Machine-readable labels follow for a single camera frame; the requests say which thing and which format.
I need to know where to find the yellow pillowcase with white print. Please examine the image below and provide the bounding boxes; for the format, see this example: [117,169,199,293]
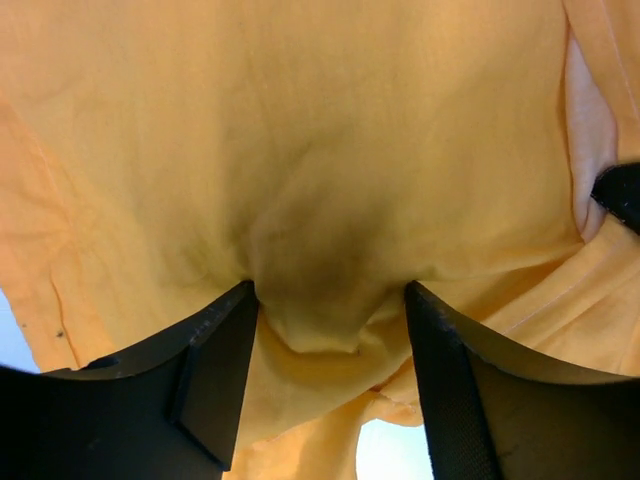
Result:
[1,1,639,479]

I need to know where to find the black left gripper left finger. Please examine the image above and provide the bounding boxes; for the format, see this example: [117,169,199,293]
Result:
[1,281,259,479]

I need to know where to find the white quilted pillow green band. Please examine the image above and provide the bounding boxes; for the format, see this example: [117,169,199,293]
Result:
[564,35,617,242]

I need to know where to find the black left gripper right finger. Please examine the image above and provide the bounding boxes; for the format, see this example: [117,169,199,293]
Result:
[404,282,639,479]

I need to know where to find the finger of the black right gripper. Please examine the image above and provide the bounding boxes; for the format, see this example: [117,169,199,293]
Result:
[591,161,640,230]

